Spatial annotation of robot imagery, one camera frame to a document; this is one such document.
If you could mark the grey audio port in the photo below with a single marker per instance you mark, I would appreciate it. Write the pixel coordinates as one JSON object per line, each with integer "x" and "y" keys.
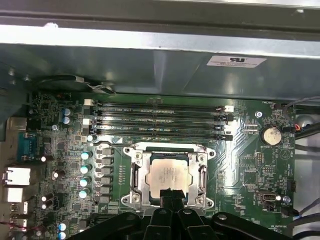
{"x": 17, "y": 124}

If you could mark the silver CPU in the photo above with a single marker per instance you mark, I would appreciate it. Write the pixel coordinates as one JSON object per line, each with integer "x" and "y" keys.
{"x": 167, "y": 172}

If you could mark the silver port block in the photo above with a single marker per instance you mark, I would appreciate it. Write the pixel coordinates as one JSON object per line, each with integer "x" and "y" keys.
{"x": 15, "y": 195}

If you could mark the internal USB socket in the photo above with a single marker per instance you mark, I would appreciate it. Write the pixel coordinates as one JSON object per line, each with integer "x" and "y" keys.
{"x": 268, "y": 197}

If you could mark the silver network port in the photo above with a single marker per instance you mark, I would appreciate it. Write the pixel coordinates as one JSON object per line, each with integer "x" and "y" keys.
{"x": 17, "y": 176}

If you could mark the black open PC case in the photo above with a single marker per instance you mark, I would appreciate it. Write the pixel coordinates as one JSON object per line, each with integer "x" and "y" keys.
{"x": 150, "y": 72}

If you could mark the green motherboard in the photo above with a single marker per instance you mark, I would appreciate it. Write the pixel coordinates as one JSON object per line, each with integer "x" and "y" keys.
{"x": 237, "y": 150}

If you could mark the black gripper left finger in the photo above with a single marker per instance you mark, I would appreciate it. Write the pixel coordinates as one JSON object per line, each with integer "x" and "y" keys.
{"x": 160, "y": 225}

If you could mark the blue serial port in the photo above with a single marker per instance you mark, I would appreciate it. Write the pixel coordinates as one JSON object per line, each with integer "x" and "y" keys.
{"x": 28, "y": 145}

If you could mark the white label sticker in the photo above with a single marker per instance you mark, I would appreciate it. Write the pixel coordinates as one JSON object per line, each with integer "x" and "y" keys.
{"x": 236, "y": 62}

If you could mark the CPU socket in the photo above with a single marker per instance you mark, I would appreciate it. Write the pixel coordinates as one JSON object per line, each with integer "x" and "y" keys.
{"x": 132, "y": 201}

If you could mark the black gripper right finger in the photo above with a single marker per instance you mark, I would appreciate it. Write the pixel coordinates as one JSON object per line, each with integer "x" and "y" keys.
{"x": 192, "y": 225}

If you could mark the round coin battery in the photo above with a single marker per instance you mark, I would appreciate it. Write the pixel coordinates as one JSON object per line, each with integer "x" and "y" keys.
{"x": 271, "y": 135}

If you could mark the metal socket cover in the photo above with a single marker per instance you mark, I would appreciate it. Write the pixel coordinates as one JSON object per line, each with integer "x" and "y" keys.
{"x": 144, "y": 180}

